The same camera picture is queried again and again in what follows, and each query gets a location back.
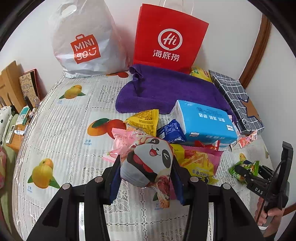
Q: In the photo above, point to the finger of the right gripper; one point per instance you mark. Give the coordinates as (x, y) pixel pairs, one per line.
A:
(265, 171)
(245, 172)

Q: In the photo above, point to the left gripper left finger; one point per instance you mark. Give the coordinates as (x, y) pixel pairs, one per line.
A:
(60, 219)

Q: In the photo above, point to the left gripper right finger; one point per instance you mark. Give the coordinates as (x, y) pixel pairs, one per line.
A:
(232, 219)

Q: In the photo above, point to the green triangular snack packet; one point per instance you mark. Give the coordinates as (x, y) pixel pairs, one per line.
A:
(231, 170)

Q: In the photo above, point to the pink lollipop candy packet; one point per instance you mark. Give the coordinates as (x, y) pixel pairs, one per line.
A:
(244, 140)

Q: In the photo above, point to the pink yellow snack bag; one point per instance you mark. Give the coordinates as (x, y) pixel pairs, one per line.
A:
(200, 162)

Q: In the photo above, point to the dark blue snack packet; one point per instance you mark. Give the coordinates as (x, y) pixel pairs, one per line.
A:
(172, 133)

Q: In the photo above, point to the panda print snack packet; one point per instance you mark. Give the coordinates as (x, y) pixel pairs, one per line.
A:
(147, 163)

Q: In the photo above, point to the small pink snack packet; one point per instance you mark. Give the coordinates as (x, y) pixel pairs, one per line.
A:
(123, 140)

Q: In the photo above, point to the yellow triangular snack packet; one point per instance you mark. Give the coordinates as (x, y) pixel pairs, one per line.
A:
(146, 120)

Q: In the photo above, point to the red candy packet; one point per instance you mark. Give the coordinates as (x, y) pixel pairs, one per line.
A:
(213, 146)

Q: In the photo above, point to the grey plaid folded cloth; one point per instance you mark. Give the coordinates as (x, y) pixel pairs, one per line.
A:
(247, 117)

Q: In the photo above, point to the blue tissue pack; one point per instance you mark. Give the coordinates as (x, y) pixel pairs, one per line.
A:
(203, 123)

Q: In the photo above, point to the white remote control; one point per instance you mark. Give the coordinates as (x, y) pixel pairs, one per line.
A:
(10, 134)

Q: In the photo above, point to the white teal tube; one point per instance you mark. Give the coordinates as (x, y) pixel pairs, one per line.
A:
(23, 114)

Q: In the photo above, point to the yellow chips bag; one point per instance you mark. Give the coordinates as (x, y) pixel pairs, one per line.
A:
(201, 74)

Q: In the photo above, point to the white spotted plush toy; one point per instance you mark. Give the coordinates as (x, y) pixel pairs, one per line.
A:
(5, 118)

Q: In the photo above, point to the purple towel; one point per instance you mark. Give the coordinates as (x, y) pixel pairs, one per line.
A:
(158, 88)

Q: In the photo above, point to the patterned brown book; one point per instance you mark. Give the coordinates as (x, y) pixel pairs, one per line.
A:
(30, 87)

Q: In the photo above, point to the wooden headboard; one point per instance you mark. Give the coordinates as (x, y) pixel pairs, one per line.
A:
(11, 93)

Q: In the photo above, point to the red paper shopping bag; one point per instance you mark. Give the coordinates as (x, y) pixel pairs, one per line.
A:
(166, 38)

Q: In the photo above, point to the white Miniso plastic bag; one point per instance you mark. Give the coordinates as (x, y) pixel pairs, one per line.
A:
(85, 39)

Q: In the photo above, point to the brown wooden door frame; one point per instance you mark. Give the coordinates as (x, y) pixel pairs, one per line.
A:
(257, 52)

